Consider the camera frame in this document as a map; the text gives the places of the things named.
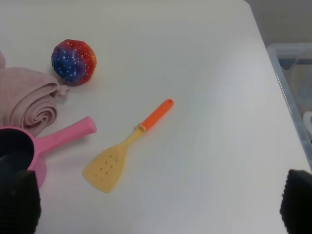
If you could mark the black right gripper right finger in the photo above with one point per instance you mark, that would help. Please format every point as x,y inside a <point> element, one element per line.
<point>296,205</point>

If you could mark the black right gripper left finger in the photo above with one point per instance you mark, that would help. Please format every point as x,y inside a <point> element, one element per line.
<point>20,207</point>

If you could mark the pink towel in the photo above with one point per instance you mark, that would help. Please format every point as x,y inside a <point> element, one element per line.
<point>28,98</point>

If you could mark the pink toy saucepan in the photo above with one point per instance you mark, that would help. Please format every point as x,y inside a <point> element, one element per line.
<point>20,151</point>

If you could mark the yellow orange toy spatula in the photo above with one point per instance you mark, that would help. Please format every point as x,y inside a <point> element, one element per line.
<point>105,170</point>

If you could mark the clear plastic storage bin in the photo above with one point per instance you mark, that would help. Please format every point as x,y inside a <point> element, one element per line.
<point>292,64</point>

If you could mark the red blue speckled ball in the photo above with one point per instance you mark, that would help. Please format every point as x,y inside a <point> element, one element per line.
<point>74,61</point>

